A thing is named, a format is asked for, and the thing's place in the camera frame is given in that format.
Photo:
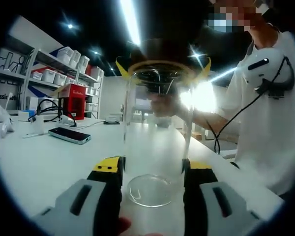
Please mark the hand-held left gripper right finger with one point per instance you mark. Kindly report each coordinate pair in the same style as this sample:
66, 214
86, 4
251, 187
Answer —
204, 201

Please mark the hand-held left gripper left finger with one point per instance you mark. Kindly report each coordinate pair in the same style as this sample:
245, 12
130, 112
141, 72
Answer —
100, 191

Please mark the brown wooden lid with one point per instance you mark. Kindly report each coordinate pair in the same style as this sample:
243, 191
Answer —
162, 51

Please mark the clear glass coffee can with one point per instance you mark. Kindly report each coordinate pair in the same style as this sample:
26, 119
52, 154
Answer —
157, 152

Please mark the person's left hand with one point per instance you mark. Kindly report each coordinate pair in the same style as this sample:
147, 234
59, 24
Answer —
124, 227

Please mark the person's right hand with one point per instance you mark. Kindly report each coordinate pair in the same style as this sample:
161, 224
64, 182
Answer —
167, 107

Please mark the small grey device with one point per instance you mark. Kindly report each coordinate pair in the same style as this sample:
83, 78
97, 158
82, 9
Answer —
111, 122

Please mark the white table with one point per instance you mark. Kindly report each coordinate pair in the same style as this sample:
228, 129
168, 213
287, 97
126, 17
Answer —
51, 159

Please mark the red cardboard box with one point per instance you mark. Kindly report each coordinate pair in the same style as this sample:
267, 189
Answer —
75, 103

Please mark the shelf with white bins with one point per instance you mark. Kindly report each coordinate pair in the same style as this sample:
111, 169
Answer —
66, 52

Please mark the white chest device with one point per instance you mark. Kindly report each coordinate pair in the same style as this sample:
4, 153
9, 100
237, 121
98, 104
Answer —
265, 68

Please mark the black smartphone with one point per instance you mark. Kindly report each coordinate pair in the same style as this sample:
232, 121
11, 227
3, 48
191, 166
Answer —
68, 135

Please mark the white game controller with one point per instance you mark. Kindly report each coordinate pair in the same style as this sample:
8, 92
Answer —
65, 120

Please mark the person's white shirt torso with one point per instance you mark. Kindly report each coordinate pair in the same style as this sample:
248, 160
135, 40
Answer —
260, 147

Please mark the grey metal shelf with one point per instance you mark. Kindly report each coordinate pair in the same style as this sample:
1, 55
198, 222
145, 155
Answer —
9, 75
46, 83

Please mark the white charger stand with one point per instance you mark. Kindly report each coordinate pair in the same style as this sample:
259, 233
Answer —
38, 124

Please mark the blue and white packet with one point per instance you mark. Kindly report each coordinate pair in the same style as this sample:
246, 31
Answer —
27, 114

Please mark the white chair back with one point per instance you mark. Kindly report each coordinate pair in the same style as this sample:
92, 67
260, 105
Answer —
8, 100

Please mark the white plastic bag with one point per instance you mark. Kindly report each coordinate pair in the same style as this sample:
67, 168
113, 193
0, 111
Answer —
0, 113

